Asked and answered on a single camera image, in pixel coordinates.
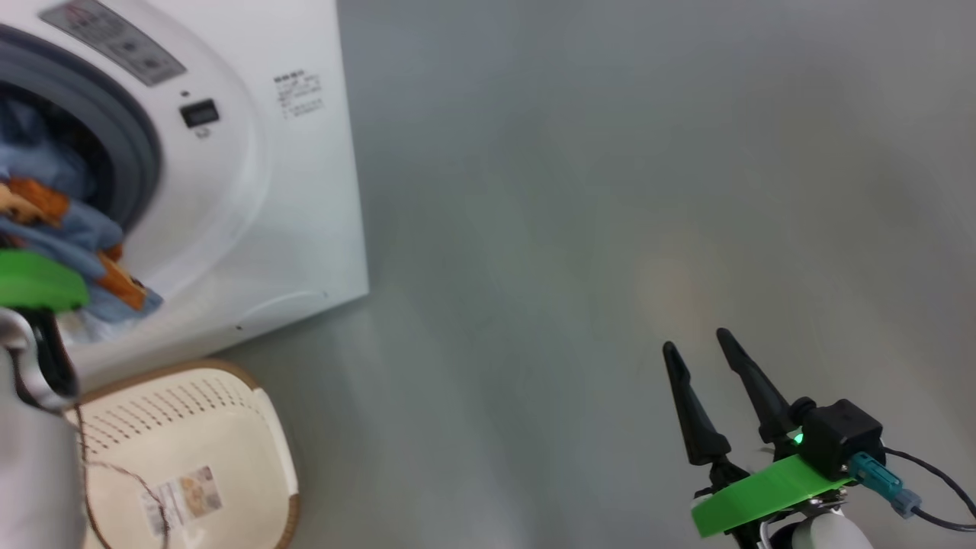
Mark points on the grey rubber door seal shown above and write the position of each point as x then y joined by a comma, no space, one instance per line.
114,114

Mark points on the basket product label sticker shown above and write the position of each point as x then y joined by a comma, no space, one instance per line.
194,492

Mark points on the small printed text label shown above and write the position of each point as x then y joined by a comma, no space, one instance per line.
299,94

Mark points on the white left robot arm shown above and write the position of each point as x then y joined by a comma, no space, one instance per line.
30,473

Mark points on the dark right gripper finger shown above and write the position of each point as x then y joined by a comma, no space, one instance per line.
698,419
762,396

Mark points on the black door latch socket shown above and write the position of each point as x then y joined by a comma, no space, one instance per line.
199,113

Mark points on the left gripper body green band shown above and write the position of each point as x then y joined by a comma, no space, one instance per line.
38,282

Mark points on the small blue cartoon garment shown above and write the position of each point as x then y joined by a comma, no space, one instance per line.
84,229

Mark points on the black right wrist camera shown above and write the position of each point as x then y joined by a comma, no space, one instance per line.
842,438

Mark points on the cream perforated laundry basket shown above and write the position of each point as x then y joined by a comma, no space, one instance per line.
213,427

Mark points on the white front-load washing machine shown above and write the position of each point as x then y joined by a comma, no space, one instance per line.
290,191

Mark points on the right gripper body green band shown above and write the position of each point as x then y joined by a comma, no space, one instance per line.
770,492

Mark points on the grey warning sticker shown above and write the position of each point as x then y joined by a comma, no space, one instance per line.
114,42

